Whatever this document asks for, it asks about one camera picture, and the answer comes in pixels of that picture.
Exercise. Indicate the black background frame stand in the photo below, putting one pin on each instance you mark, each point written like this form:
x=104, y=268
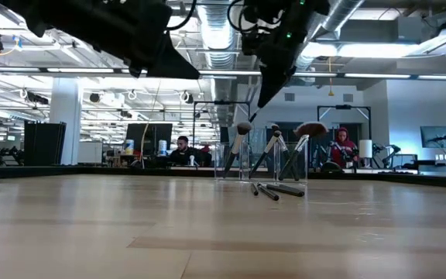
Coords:
x=343, y=107
x=223, y=103

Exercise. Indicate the black table border rail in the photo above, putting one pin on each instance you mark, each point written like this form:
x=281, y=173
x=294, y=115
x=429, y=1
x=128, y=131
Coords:
x=52, y=171

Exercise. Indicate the medium round makeup brush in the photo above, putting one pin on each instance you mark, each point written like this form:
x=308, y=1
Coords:
x=285, y=149
x=243, y=128

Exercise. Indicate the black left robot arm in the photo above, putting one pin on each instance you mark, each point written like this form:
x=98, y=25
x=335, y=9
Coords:
x=33, y=11

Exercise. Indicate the black desk monitors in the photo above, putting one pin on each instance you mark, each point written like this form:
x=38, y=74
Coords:
x=149, y=135

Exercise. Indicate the white building column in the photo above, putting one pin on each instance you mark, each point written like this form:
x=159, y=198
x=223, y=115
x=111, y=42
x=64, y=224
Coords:
x=66, y=128

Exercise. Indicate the large-head thick makeup brush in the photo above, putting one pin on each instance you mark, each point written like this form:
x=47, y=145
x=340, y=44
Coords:
x=269, y=145

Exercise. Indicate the clear acrylic brush organizer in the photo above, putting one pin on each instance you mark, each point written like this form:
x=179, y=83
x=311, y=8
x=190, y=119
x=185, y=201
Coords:
x=304, y=170

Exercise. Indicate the fan makeup brush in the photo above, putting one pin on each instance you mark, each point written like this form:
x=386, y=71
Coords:
x=311, y=129

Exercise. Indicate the person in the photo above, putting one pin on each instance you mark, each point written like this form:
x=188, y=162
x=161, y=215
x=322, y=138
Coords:
x=343, y=149
x=184, y=153

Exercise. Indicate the short thin black brush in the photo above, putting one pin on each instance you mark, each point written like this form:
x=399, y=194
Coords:
x=254, y=189

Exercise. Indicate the white cylinder lamp shade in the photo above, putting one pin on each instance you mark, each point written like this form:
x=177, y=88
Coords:
x=365, y=149

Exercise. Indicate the black partition panel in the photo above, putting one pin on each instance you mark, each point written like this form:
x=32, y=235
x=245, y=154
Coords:
x=43, y=143

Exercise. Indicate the yellow hanging pendant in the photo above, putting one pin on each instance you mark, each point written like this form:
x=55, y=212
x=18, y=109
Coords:
x=330, y=93

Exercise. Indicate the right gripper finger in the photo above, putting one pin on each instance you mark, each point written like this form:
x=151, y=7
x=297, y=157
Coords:
x=275, y=81

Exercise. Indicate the white board panel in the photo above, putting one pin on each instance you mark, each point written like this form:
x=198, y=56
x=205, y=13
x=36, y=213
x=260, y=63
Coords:
x=90, y=153

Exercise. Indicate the white wipes canister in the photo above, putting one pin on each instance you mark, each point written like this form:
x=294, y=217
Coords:
x=162, y=148
x=129, y=148

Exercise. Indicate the wall-mounted screen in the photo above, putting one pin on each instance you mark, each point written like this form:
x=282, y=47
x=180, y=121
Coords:
x=438, y=136

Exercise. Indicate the silver ribbed ceiling duct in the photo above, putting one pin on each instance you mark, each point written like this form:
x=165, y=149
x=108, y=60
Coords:
x=217, y=38

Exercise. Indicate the overhead LED light bar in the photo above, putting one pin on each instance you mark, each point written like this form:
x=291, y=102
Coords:
x=378, y=76

